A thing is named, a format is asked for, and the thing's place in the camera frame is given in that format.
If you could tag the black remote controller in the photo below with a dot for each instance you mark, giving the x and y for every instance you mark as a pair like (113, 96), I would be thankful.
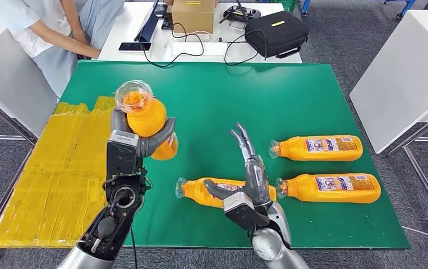
(241, 15)

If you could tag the white desk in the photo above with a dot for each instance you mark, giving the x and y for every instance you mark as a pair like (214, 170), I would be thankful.
(132, 18)

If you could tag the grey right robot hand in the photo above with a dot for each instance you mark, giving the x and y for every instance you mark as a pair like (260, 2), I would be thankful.
(257, 178)

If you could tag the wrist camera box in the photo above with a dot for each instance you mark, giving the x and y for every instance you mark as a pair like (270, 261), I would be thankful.
(121, 156)
(243, 211)

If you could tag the black smartphone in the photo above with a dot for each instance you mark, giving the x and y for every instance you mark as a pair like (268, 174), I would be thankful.
(135, 46)
(161, 11)
(167, 22)

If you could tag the green plastic crate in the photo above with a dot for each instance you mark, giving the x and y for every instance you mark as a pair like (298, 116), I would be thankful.
(290, 4)

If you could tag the green table mat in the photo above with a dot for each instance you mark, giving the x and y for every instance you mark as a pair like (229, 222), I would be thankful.
(236, 104)

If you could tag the person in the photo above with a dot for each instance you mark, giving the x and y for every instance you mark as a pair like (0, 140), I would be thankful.
(39, 33)

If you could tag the blue metal shelf rack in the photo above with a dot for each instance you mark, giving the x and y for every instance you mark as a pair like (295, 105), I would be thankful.
(403, 7)

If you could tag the orange plastic bottle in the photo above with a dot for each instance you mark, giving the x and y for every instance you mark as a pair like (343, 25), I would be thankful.
(321, 148)
(195, 191)
(147, 117)
(340, 189)

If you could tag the white table with metal legs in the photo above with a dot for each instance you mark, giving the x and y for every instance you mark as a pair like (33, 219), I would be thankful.
(9, 89)
(403, 74)

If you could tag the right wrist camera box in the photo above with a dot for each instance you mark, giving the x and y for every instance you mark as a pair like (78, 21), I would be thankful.
(243, 211)

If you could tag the dark blue laptop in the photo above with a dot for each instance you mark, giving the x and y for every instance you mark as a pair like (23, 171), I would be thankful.
(148, 26)

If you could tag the yellow plastic sheet stack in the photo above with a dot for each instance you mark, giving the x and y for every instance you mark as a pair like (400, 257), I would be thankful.
(50, 178)

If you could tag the black carrying case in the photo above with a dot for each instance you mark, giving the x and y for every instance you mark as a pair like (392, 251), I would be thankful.
(277, 35)

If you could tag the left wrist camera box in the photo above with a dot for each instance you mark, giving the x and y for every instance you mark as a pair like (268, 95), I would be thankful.
(121, 156)

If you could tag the brown cardboard box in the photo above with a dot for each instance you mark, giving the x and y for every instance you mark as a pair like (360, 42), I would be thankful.
(194, 18)

